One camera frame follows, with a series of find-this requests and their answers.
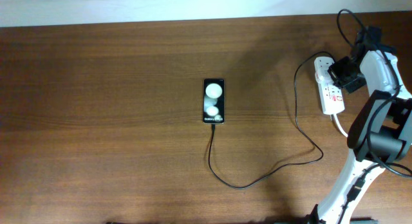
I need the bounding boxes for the white power strip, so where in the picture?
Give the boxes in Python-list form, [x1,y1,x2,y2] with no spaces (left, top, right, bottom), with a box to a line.
[314,55,346,116]

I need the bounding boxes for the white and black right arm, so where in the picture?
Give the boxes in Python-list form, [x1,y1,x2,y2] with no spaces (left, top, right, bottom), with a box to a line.
[306,50,411,223]

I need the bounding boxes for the black USB charging cable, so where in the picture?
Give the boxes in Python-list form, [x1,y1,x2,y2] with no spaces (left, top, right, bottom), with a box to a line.
[207,51,335,190]

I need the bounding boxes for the white USB charger plug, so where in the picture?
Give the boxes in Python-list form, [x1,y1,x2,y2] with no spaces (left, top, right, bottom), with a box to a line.
[314,57,334,84]

